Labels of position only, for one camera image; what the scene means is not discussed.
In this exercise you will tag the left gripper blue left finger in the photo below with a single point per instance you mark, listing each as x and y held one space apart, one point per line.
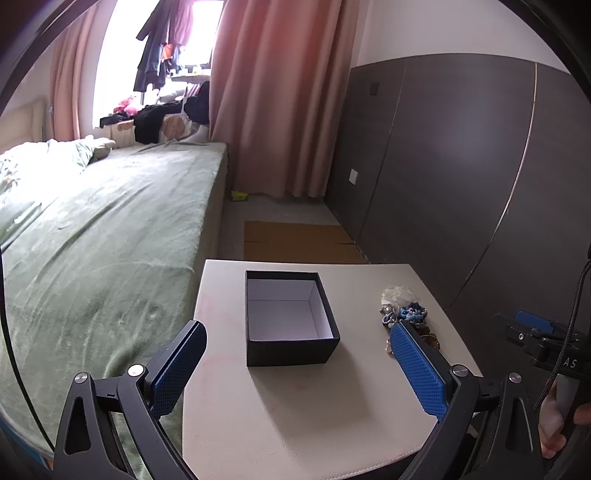
88 445

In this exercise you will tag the pink curtain right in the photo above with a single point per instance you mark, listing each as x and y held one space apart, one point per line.
278 83

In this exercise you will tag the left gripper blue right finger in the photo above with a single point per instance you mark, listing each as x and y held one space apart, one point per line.
486 428

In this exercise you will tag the pile of clothes by window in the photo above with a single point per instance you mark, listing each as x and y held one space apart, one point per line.
182 115

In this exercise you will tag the white fabric flower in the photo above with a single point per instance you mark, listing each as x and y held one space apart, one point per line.
398 296

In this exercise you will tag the hanging dark clothes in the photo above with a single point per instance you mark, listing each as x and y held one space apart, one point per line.
166 30

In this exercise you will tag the white table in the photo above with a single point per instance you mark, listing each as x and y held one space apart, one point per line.
354 417

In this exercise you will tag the dark grey wardrobe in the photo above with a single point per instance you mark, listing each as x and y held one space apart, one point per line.
475 170

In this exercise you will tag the black open jewelry box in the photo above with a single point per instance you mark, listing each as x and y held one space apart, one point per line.
288 319

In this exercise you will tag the blue fabric flower brooch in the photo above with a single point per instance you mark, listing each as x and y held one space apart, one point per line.
414 313

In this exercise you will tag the pink curtain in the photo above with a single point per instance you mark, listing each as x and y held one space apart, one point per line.
278 83
73 72

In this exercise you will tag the brown cardboard sheet on floor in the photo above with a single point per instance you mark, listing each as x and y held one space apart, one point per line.
299 243

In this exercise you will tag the small green object on floor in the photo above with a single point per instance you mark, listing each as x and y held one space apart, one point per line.
238 196

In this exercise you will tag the person's right hand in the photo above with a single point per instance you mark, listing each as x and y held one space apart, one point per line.
551 421

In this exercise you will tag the green-covered bed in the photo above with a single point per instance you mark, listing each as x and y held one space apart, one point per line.
107 274

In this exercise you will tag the pink curtain left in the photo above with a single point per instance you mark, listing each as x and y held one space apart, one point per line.
73 72

